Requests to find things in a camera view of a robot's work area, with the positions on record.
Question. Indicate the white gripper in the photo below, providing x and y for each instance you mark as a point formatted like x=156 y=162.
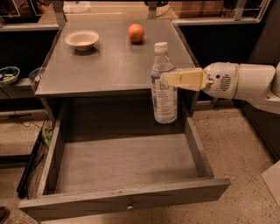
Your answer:
x=221 y=79

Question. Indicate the clear plastic water bottle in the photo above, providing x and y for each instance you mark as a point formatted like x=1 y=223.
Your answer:
x=164 y=97

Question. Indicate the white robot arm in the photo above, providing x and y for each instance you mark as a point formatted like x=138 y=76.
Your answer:
x=256 y=84

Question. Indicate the metal drawer knob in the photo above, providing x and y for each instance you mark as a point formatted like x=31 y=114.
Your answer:
x=130 y=206

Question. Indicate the open grey top drawer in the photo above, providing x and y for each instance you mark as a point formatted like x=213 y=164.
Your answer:
x=96 y=168

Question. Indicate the orange fruit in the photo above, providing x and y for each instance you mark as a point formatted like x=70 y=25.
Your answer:
x=136 y=33

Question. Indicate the grey wooden cabinet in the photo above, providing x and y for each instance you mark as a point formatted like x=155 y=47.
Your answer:
x=99 y=83

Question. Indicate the white paper bowl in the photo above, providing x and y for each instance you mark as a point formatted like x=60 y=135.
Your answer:
x=82 y=40

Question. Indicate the clear plastic container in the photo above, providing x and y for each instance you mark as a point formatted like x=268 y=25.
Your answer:
x=36 y=74

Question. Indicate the grey side shelf left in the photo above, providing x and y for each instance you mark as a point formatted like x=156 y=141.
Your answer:
x=20 y=89

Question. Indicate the blue patterned bowl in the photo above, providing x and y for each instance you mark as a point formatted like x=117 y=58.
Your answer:
x=9 y=75

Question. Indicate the black floor bar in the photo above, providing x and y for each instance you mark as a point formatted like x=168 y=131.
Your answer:
x=22 y=186

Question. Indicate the dark shoe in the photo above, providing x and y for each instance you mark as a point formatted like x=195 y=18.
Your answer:
x=4 y=213

